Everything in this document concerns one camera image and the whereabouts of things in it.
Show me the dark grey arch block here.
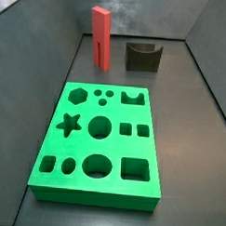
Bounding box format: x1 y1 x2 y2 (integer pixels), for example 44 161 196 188
126 42 164 72

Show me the green shape-sorting board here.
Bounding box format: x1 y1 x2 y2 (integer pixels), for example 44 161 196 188
28 82 162 211

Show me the red double-square peg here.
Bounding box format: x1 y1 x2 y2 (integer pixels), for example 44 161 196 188
91 7 111 72

